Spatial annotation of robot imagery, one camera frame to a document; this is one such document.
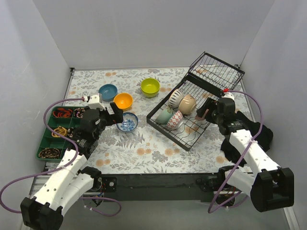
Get aluminium frame rail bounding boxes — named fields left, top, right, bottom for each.
left=20, top=173, right=300, bottom=230

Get beige ceramic bowl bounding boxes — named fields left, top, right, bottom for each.
left=178, top=94, right=197, bottom=115

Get lime green bowl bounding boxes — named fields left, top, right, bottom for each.
left=142, top=90, right=159, bottom=98
left=141, top=78, right=160, bottom=94

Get green compartment tray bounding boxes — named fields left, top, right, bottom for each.
left=36, top=106, right=98, bottom=163

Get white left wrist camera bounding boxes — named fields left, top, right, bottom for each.
left=83, top=93, right=106, bottom=111

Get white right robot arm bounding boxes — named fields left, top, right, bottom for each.
left=197, top=95, right=294, bottom=212

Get blue floral white bowl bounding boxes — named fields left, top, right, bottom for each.
left=116, top=112, right=139, bottom=133

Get blue ceramic bowl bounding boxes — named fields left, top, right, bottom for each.
left=98, top=84, right=118, bottom=102

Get orange rubber bands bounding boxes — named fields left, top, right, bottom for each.
left=52, top=108, right=73, bottom=118

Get blue striped white bowl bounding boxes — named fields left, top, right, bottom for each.
left=168, top=89, right=185, bottom=108

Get yellow rubber bands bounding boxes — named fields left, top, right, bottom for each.
left=51, top=126, right=68, bottom=138

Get orange plastic bowl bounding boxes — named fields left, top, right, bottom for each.
left=113, top=92, right=133, bottom=111

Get brown rubber bands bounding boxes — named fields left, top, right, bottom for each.
left=38, top=148, right=61, bottom=159

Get black wire dish rack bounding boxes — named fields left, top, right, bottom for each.
left=146, top=52, right=245, bottom=151

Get mint green flower bowl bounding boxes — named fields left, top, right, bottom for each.
left=155, top=106, right=175, bottom=125

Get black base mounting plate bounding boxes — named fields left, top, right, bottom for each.
left=84, top=173, right=223, bottom=202

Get red diamond pattern bowl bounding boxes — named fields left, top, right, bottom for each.
left=166, top=110, right=183, bottom=130

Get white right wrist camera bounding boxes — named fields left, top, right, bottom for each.
left=222, top=89, right=235, bottom=101

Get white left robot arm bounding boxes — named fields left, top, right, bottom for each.
left=20, top=103, right=123, bottom=230

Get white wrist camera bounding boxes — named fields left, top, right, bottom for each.
left=222, top=89, right=235, bottom=101
left=83, top=93, right=106, bottom=111

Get pink patterned bowl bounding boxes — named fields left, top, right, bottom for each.
left=195, top=113, right=206, bottom=121

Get black cloth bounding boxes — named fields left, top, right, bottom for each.
left=221, top=111, right=273, bottom=163

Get dark patterned rubber bands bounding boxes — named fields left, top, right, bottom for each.
left=73, top=107, right=85, bottom=118

